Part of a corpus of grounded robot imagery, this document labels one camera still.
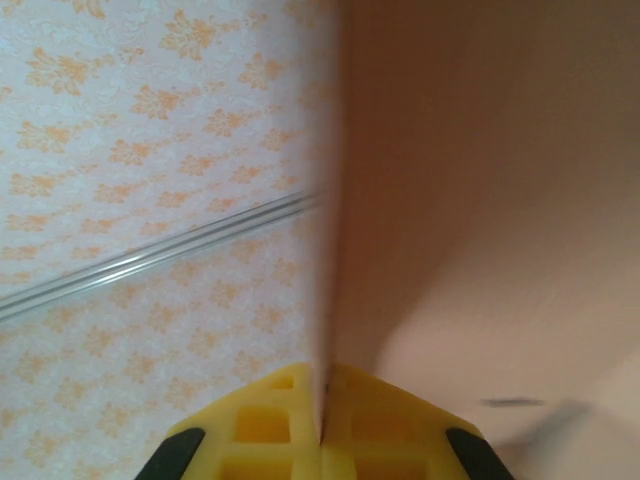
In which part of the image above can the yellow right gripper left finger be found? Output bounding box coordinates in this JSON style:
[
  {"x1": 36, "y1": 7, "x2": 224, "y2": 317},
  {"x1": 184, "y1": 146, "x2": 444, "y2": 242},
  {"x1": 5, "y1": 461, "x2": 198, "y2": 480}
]
[{"x1": 132, "y1": 362, "x2": 324, "y2": 480}]

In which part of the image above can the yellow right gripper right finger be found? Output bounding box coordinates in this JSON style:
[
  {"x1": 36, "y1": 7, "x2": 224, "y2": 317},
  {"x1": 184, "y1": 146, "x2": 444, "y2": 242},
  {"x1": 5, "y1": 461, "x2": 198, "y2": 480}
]
[{"x1": 321, "y1": 362, "x2": 517, "y2": 480}]

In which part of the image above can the salmon pink paper box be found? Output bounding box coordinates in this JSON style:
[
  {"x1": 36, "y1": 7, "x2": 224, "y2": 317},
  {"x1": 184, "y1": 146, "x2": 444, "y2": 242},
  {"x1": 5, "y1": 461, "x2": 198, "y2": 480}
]
[{"x1": 305, "y1": 0, "x2": 640, "y2": 480}]

